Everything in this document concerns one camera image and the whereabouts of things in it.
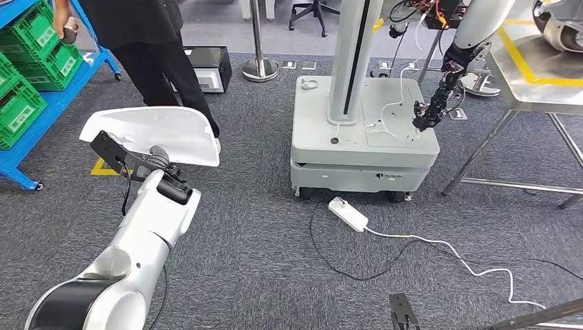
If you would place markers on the white plastic panel part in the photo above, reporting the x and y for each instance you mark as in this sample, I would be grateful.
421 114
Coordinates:
150 127

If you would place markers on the grey robot lift column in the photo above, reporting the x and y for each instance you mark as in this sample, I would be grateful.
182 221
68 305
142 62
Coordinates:
350 59

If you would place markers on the black left wrist camera bracket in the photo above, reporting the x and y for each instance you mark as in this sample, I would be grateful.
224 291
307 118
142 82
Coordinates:
107 148

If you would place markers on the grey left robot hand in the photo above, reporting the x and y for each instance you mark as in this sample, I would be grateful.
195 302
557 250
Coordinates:
159 157

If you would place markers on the grey mobile robot base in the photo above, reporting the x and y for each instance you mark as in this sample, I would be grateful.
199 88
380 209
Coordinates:
355 159

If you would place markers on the exposed robot wiring bundle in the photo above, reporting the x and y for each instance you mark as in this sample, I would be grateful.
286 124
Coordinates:
432 13

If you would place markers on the metal floor socket plate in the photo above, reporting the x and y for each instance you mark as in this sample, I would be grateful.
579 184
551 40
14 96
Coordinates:
308 65
458 114
289 64

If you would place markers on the white power strip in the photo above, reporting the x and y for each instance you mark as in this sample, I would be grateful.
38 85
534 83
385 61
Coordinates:
348 214

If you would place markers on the white idle robot arm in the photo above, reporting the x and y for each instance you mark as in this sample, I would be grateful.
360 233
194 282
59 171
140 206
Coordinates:
478 27

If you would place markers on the black office chair base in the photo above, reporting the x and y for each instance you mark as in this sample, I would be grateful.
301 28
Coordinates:
314 9

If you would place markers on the yellow floor tape rectangle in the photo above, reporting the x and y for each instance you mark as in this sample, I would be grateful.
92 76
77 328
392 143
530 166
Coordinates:
102 171

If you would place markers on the chrome round base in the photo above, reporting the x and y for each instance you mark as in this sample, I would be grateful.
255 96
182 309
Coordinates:
480 86

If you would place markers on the person's forearm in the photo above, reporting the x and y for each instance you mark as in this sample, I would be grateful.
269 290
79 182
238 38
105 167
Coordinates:
61 5

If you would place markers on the white round housing part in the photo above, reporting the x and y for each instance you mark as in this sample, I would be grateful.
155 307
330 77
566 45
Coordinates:
560 32

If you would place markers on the blue metal shelf rack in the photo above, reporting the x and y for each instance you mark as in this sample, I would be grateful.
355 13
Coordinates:
59 102

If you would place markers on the stainless steel workbench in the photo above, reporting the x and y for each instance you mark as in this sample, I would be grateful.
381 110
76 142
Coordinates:
546 95

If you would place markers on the steel bench leg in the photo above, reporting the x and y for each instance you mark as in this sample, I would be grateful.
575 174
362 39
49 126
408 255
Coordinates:
537 316

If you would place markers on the person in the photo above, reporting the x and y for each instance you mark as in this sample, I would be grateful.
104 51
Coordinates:
145 54

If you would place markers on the person's hand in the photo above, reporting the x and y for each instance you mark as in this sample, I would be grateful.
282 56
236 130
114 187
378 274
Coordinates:
61 23

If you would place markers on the black open case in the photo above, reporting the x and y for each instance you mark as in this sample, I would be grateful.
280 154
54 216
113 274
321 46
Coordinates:
207 59

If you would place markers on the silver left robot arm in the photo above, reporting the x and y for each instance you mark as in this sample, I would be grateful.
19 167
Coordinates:
136 246

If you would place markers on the green plastic crate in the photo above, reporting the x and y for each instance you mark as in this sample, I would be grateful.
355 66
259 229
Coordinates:
7 75
32 32
18 114
54 68

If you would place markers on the grey handheld controller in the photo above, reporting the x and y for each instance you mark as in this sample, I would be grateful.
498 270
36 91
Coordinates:
69 37

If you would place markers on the chrome stanchion post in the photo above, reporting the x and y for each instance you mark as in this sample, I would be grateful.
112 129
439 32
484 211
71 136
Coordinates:
259 68

